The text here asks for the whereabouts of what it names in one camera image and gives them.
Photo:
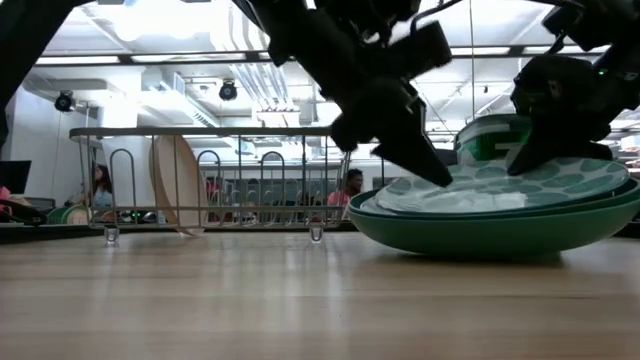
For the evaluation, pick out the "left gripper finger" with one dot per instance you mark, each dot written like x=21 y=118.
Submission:
x=425 y=135
x=407 y=150

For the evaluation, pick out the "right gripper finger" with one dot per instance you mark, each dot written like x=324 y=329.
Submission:
x=580 y=148
x=532 y=150

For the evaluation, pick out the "floral glass plate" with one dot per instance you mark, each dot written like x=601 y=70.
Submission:
x=500 y=201

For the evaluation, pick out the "teal plate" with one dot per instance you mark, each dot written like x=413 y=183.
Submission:
x=500 y=235

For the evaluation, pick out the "plain white plate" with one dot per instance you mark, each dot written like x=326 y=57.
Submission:
x=187 y=180

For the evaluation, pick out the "green Cascade detergent tub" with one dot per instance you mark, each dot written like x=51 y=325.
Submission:
x=492 y=142

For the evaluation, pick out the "person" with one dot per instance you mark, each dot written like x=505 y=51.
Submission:
x=345 y=197
x=4 y=195
x=102 y=192

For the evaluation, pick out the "black ceiling spotlight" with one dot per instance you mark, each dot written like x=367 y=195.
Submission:
x=64 y=101
x=228 y=91

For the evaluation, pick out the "black monitor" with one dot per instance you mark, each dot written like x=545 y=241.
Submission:
x=14 y=175

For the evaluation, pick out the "black aluminium table frame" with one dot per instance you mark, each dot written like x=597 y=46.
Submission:
x=50 y=234

